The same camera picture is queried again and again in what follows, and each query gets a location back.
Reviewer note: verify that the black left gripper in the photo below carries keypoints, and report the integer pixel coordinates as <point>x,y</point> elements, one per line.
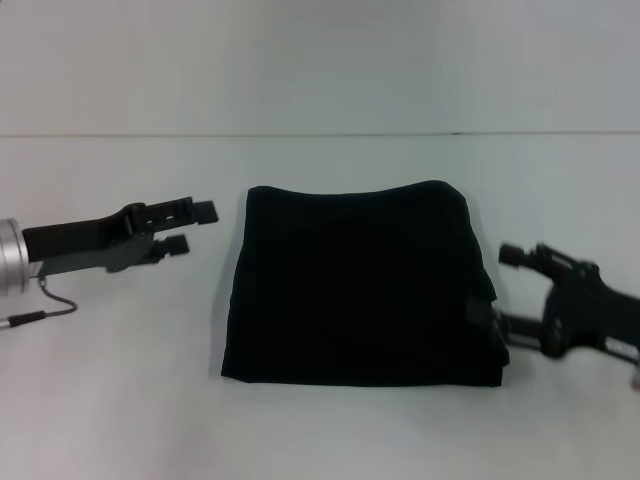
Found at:
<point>85,242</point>

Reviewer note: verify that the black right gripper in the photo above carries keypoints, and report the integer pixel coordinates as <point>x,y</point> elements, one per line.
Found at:
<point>590,310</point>

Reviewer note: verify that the black shirt with FREE print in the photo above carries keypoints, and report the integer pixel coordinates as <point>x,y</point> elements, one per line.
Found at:
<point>360,285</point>

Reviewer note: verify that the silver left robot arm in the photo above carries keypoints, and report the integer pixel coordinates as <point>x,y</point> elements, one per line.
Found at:
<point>15,255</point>

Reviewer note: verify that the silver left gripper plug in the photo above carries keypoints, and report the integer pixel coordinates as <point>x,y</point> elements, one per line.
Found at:
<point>22,320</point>

